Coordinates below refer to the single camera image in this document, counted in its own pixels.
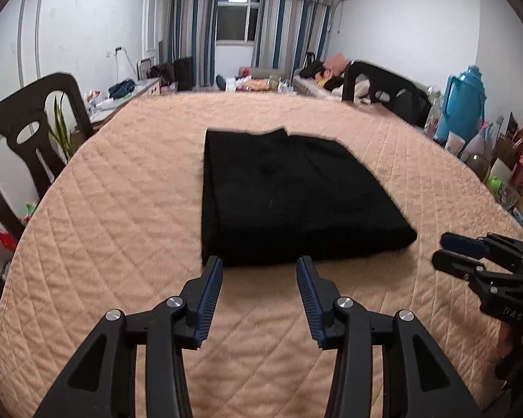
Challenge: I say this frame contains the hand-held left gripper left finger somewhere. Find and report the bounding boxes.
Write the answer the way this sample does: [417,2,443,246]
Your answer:
[35,257,224,418]

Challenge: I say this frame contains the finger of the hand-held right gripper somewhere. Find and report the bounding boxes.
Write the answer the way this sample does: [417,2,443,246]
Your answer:
[431,249,523,286]
[440,232,523,271]

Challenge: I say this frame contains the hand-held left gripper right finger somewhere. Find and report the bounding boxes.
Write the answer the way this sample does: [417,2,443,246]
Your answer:
[296,255,480,418]

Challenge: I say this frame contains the black pants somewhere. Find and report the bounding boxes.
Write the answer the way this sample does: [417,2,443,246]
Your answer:
[200,127,418,268]

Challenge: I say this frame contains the person's right hand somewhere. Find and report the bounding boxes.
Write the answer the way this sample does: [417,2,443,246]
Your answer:
[496,326,523,395]

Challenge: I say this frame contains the glass jar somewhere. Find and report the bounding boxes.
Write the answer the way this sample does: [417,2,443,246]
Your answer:
[460,152,491,179]

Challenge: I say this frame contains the purple spray bottle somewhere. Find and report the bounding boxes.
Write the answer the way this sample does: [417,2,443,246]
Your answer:
[464,124,493,157]

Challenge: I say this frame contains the white cup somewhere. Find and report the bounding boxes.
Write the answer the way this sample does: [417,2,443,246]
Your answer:
[444,131,466,155]

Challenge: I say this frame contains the brown paper bag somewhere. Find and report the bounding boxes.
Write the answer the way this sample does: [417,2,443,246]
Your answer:
[494,113,521,157]

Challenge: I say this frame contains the peach quilted table cover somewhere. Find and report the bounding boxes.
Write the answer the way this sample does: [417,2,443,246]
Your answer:
[0,91,523,418]

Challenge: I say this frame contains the blue thermos jug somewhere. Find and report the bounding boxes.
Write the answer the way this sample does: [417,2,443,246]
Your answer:
[436,64,486,142]

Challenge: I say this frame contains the black plastic chair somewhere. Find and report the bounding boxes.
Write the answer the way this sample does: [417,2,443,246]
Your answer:
[342,61,432,125]
[0,72,94,253]

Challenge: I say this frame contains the grey sofa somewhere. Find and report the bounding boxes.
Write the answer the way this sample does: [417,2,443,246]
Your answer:
[237,59,354,96]

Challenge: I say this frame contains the white side cabinet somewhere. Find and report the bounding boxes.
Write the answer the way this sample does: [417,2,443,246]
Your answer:
[89,76,162,125]

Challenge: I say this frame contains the pink pillow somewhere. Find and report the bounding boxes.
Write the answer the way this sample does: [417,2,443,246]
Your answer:
[327,52,349,75]

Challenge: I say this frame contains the green potted plant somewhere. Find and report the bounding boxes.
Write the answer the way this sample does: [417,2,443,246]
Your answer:
[48,91,77,162]

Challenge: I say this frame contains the black suitcase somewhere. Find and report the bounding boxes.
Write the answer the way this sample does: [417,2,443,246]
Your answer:
[173,56,195,92]

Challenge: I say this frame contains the dark blue bag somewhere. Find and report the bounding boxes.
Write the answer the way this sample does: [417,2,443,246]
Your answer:
[108,79,137,99]

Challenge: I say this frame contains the black handbag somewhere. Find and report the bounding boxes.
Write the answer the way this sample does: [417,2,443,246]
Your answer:
[148,63,175,85]

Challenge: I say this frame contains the striped curtain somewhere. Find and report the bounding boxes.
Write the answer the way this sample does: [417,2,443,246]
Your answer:
[160,0,221,88]
[250,0,335,75]

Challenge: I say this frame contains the window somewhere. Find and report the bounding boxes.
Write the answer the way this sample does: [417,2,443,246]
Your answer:
[215,0,262,44]

